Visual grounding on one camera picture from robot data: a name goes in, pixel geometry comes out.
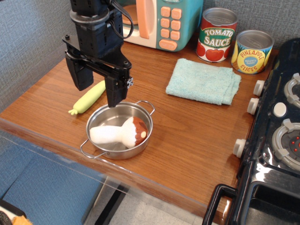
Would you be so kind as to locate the tomato sauce can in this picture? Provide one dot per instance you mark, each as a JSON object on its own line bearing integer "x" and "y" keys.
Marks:
{"x": 217, "y": 30}

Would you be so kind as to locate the teal toy microwave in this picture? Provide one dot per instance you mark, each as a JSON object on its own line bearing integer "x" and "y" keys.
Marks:
{"x": 165, "y": 24}

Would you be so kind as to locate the white middle stove knob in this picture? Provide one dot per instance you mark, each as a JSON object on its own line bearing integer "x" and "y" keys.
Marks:
{"x": 252, "y": 105}

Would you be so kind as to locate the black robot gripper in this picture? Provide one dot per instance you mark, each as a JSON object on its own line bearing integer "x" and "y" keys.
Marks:
{"x": 96, "y": 47}

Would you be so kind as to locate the white stove knob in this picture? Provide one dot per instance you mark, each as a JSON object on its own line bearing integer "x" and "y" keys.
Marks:
{"x": 252, "y": 105}
{"x": 239, "y": 147}
{"x": 258, "y": 87}

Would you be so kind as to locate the light blue folded cloth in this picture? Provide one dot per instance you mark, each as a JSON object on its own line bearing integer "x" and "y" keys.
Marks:
{"x": 203, "y": 82}

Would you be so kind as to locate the white upper stove knob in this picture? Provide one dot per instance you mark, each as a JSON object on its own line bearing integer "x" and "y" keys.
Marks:
{"x": 258, "y": 87}

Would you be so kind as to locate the white lower stove knob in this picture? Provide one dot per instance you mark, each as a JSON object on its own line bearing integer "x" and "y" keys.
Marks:
{"x": 239, "y": 147}

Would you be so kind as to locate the spoon with green handle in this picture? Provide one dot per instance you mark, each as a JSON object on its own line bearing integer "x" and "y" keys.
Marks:
{"x": 88, "y": 99}

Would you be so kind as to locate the plush brown white mushroom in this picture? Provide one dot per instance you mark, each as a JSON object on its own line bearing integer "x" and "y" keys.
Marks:
{"x": 132, "y": 133}

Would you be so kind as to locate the black toy stove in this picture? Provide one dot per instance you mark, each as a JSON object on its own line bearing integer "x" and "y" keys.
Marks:
{"x": 268, "y": 189}

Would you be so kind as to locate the orange microwave turntable plate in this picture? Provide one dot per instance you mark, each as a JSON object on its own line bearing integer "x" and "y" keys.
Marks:
{"x": 132, "y": 11}

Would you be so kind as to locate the pineapple slices can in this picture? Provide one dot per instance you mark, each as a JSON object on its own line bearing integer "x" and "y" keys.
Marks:
{"x": 251, "y": 51}

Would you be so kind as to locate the orange object at corner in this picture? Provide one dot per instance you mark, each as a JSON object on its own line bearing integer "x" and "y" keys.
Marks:
{"x": 21, "y": 220}

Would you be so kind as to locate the stainless steel pot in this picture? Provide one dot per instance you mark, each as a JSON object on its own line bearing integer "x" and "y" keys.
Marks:
{"x": 116, "y": 116}

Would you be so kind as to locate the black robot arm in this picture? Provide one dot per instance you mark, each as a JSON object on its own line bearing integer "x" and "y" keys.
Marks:
{"x": 93, "y": 7}

